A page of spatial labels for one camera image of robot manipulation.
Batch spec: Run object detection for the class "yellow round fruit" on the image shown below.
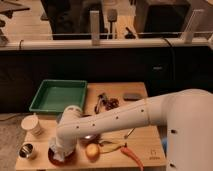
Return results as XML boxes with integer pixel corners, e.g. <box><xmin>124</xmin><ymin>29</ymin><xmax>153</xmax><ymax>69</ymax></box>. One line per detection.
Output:
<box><xmin>85</xmin><ymin>144</ymin><xmax>100</xmax><ymax>159</ymax></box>

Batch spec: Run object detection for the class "small metal cup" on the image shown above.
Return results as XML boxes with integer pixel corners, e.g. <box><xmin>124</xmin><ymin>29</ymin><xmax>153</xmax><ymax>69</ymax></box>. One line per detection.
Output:
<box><xmin>19</xmin><ymin>143</ymin><xmax>36</xmax><ymax>159</ymax></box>

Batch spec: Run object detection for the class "white paper cup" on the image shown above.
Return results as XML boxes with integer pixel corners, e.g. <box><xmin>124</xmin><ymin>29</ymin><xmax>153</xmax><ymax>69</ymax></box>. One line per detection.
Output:
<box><xmin>21</xmin><ymin>115</ymin><xmax>42</xmax><ymax>136</ymax></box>

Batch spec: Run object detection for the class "yellow banana peel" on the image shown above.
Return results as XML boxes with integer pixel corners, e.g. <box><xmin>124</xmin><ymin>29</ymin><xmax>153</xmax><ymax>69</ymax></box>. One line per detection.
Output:
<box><xmin>98</xmin><ymin>140</ymin><xmax>123</xmax><ymax>154</ymax></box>

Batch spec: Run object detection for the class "orange carrot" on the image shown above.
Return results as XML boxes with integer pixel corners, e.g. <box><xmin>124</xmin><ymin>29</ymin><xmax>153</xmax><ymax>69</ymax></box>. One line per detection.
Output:
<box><xmin>120</xmin><ymin>147</ymin><xmax>143</xmax><ymax>171</ymax></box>

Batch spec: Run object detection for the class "dark grey sponge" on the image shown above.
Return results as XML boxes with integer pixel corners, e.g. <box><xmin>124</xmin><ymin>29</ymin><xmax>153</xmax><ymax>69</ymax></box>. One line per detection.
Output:
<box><xmin>123</xmin><ymin>93</ymin><xmax>142</xmax><ymax>101</ymax></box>

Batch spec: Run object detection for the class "red bowl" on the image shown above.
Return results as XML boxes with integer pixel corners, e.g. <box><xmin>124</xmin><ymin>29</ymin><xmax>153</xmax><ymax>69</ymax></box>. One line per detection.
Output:
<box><xmin>48</xmin><ymin>148</ymin><xmax>75</xmax><ymax>166</ymax></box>

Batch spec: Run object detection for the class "green plastic tray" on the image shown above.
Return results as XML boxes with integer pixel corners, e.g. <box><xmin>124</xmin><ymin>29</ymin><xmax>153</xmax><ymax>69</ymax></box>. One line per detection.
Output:
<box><xmin>29</xmin><ymin>79</ymin><xmax>87</xmax><ymax>114</ymax></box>

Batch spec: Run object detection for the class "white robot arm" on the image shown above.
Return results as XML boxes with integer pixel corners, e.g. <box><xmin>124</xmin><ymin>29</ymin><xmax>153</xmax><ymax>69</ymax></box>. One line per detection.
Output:
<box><xmin>55</xmin><ymin>89</ymin><xmax>213</xmax><ymax>171</ymax></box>

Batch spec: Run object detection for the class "metal spoon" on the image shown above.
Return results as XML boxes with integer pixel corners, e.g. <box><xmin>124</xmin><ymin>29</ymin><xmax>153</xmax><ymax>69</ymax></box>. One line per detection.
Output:
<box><xmin>82</xmin><ymin>128</ymin><xmax>135</xmax><ymax>141</ymax></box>

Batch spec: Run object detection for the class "dark red dried food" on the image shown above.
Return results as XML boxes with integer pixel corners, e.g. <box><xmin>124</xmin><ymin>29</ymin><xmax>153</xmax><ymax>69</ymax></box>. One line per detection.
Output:
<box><xmin>105</xmin><ymin>98</ymin><xmax>119</xmax><ymax>110</ymax></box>

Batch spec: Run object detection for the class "wooden cutting board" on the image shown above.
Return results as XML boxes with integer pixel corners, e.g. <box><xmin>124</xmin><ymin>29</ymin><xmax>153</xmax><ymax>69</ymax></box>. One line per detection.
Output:
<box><xmin>14</xmin><ymin>81</ymin><xmax>168</xmax><ymax>171</ymax></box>

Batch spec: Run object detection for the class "white towel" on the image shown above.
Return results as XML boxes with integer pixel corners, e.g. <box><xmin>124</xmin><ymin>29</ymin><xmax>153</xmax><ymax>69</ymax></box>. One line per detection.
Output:
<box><xmin>49</xmin><ymin>137</ymin><xmax>75</xmax><ymax>163</ymax></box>

